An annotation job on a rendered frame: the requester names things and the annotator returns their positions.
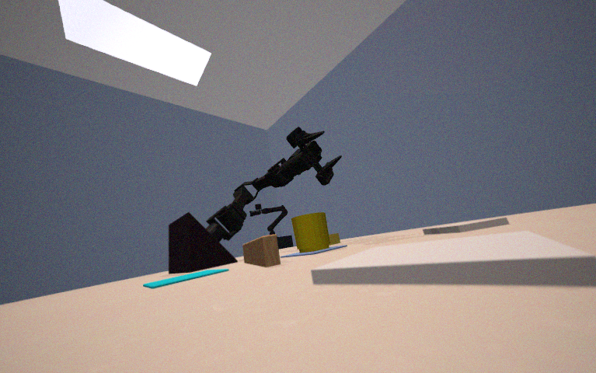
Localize yellow cup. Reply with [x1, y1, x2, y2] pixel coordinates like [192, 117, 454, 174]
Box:
[291, 212, 330, 253]

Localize yellow rectangular block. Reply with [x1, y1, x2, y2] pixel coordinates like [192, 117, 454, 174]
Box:
[329, 233, 340, 246]

